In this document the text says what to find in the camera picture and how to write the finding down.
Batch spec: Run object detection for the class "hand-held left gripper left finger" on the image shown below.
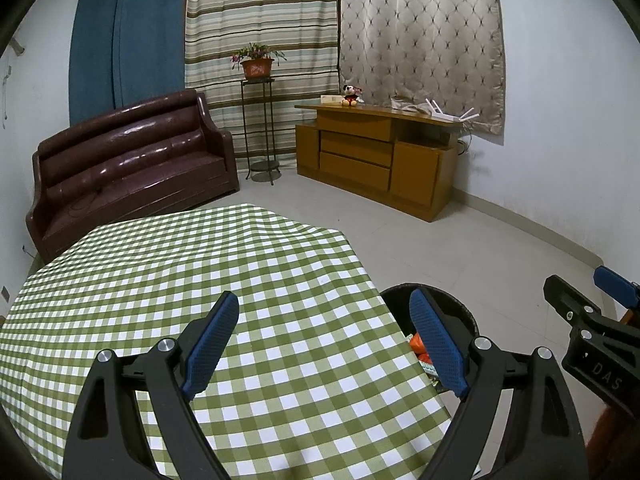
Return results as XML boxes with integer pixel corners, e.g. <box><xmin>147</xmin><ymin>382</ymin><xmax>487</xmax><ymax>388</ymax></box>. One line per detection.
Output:
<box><xmin>61</xmin><ymin>290</ymin><xmax>241</xmax><ymax>480</ymax></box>

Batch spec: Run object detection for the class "black metal plant stand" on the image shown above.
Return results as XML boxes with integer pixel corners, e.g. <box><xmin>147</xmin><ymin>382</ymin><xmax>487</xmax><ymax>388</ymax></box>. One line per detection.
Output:
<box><xmin>240</xmin><ymin>77</ymin><xmax>282</xmax><ymax>186</ymax></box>

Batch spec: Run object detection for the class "potted plant orange pot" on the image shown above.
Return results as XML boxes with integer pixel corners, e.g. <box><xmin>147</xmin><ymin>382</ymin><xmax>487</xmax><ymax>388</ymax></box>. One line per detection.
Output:
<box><xmin>230</xmin><ymin>43</ymin><xmax>288</xmax><ymax>80</ymax></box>

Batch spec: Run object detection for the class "striped curtain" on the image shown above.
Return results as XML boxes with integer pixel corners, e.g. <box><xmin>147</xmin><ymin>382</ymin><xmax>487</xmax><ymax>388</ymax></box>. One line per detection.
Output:
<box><xmin>184</xmin><ymin>0</ymin><xmax>342</xmax><ymax>158</ymax></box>

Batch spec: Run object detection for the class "brown wooden furniture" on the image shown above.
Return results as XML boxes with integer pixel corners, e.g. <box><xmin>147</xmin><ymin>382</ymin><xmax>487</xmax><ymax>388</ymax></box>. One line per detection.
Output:
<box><xmin>584</xmin><ymin>400</ymin><xmax>640</xmax><ymax>480</ymax></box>

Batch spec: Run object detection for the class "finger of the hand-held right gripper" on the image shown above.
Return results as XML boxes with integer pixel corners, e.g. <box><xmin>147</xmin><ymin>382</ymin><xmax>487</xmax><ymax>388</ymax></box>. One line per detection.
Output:
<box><xmin>543</xmin><ymin>274</ymin><xmax>608</xmax><ymax>346</ymax></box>
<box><xmin>593</xmin><ymin>266</ymin><xmax>640</xmax><ymax>311</ymax></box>

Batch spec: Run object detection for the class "wooden cabinet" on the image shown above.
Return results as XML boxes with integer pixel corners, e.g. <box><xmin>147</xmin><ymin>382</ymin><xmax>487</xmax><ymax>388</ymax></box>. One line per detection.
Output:
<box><xmin>294</xmin><ymin>101</ymin><xmax>466</xmax><ymax>222</ymax></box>

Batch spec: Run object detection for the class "black trash bin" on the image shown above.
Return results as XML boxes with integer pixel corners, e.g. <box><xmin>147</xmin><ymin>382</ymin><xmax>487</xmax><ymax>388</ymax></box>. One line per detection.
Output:
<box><xmin>379</xmin><ymin>284</ymin><xmax>480</xmax><ymax>396</ymax></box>

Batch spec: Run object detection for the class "green checked tablecloth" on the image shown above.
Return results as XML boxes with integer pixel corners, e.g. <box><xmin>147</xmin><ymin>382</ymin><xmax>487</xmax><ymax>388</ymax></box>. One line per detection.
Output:
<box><xmin>0</xmin><ymin>203</ymin><xmax>483</xmax><ymax>480</ymax></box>

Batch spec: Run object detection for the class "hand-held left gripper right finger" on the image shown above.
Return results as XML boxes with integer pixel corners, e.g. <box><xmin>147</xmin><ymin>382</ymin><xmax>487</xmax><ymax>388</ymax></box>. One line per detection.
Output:
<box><xmin>409</xmin><ymin>287</ymin><xmax>587</xmax><ymax>480</ymax></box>

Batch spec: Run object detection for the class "beige diamond pattern curtain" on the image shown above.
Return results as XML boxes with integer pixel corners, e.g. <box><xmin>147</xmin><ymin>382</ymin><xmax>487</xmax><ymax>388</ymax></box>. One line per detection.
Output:
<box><xmin>337</xmin><ymin>0</ymin><xmax>507</xmax><ymax>136</ymax></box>

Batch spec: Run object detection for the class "dark red leather sofa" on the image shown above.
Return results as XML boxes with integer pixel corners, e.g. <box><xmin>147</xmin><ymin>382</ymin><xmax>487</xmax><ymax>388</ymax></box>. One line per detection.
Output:
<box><xmin>26</xmin><ymin>89</ymin><xmax>240</xmax><ymax>265</ymax></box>

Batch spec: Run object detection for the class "blue curtain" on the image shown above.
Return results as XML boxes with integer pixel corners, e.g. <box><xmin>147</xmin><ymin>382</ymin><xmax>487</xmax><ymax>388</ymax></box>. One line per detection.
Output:
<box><xmin>68</xmin><ymin>0</ymin><xmax>193</xmax><ymax>126</ymax></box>

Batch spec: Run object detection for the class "white router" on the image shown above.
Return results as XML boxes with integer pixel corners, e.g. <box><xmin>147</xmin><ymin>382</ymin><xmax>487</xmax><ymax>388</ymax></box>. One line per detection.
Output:
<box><xmin>425</xmin><ymin>98</ymin><xmax>480</xmax><ymax>123</ymax></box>

